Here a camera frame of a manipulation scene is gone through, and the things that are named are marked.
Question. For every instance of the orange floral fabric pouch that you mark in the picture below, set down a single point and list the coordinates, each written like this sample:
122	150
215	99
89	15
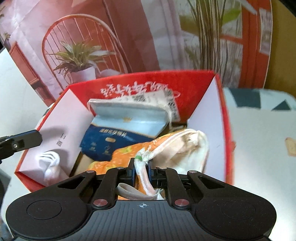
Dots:
182	151

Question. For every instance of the red strawberry cardboard box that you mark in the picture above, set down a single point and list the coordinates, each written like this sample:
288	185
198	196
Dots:
197	95

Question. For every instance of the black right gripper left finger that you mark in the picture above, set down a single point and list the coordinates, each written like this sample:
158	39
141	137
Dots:
106	193

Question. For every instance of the white board panel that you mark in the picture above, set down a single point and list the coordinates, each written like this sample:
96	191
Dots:
21	108

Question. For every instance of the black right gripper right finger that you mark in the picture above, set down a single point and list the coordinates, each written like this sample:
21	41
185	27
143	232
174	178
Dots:
169	180

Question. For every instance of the blue and white packet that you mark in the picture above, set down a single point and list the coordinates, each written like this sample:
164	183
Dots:
118	124

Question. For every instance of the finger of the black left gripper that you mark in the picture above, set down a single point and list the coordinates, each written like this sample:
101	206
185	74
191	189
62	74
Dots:
16	143

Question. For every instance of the white printed label packet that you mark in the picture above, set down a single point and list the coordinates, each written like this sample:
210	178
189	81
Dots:
161	97

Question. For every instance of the printed living room backdrop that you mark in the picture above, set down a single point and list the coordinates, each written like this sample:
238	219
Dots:
58	43

